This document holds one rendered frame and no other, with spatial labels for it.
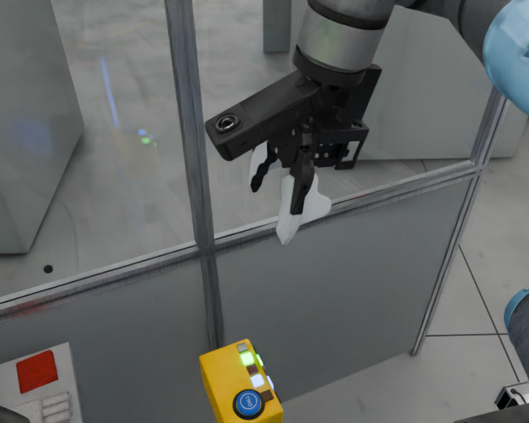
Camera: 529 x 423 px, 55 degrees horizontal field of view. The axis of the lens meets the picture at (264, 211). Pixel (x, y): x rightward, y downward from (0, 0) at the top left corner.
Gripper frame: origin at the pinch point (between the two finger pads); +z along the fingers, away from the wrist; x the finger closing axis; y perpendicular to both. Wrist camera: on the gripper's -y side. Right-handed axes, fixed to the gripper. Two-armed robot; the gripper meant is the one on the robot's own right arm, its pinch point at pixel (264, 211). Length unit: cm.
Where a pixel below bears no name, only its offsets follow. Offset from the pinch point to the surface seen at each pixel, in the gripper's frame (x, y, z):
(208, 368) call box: 4.2, 1.5, 42.6
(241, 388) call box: -1.5, 5.4, 41.3
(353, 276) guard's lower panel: 38, 66, 72
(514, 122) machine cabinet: 129, 240, 80
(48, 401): 20, -25, 70
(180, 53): 43.7, 2.4, 1.9
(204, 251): 40, 14, 51
